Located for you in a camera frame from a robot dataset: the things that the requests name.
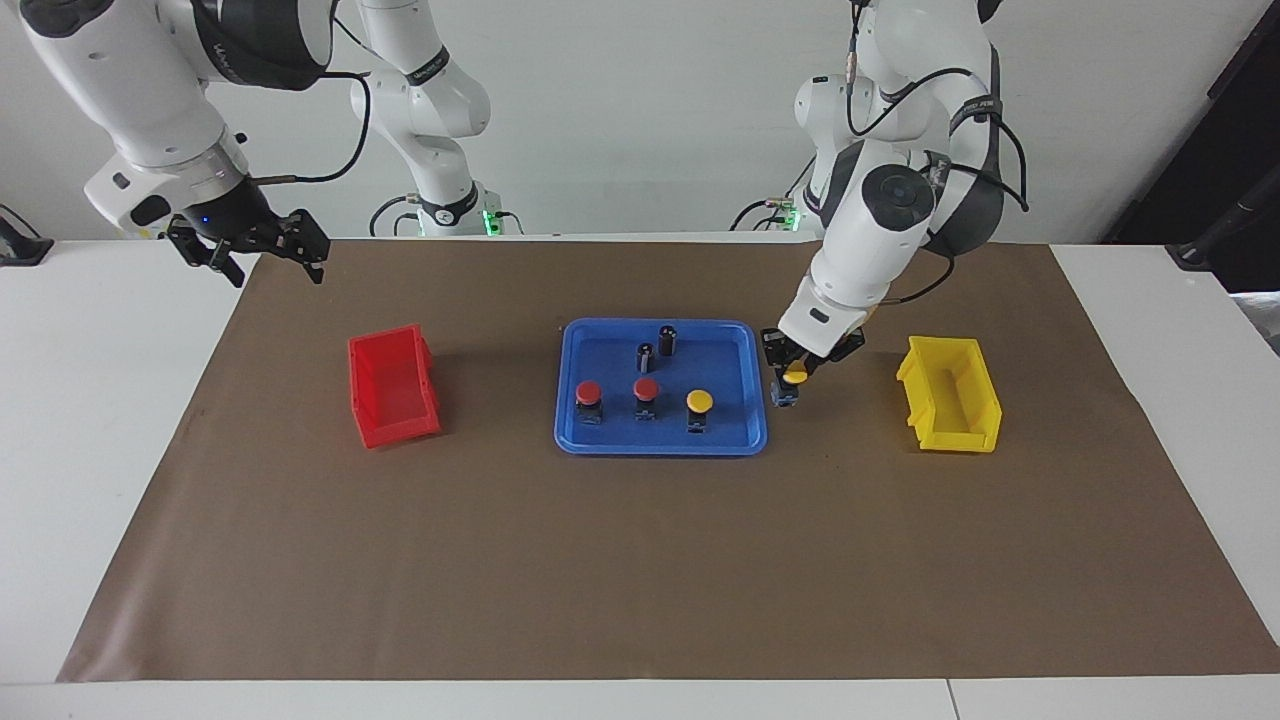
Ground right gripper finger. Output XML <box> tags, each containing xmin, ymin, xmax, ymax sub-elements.
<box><xmin>278</xmin><ymin>210</ymin><xmax>332</xmax><ymax>286</ymax></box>
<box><xmin>166</xmin><ymin>225</ymin><xmax>247</xmax><ymax>289</ymax></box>

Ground blue plastic tray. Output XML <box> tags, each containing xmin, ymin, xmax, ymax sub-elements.
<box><xmin>554</xmin><ymin>318</ymin><xmax>769</xmax><ymax>457</ymax></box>

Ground yellow plastic bin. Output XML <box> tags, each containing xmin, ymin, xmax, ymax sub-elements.
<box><xmin>895</xmin><ymin>336</ymin><xmax>1003</xmax><ymax>454</ymax></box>

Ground black desk device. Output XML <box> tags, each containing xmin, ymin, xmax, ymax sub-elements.
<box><xmin>0</xmin><ymin>205</ymin><xmax>54</xmax><ymax>267</ymax></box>

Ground red plastic bin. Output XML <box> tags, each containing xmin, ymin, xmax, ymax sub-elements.
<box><xmin>348</xmin><ymin>322</ymin><xmax>443</xmax><ymax>450</ymax></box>

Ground brown paper table mat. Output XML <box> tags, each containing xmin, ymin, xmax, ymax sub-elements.
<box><xmin>57</xmin><ymin>238</ymin><xmax>1280</xmax><ymax>684</ymax></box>

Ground black stand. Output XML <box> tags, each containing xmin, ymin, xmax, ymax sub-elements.
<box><xmin>1165</xmin><ymin>170</ymin><xmax>1280</xmax><ymax>273</ymax></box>

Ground grey metallic object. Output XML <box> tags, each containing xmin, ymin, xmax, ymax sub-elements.
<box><xmin>1232</xmin><ymin>290</ymin><xmax>1280</xmax><ymax>356</ymax></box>

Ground black cabinet panel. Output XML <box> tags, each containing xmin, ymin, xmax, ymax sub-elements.
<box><xmin>1100</xmin><ymin>0</ymin><xmax>1280</xmax><ymax>296</ymax></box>

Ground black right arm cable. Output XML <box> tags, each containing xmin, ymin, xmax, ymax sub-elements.
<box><xmin>245</xmin><ymin>15</ymin><xmax>373</xmax><ymax>186</ymax></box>

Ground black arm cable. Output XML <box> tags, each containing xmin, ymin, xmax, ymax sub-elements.
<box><xmin>245</xmin><ymin>15</ymin><xmax>373</xmax><ymax>186</ymax></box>
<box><xmin>845</xmin><ymin>0</ymin><xmax>1031</xmax><ymax>304</ymax></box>

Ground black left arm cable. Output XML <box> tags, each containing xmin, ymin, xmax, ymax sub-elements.
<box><xmin>845</xmin><ymin>0</ymin><xmax>1031</xmax><ymax>304</ymax></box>

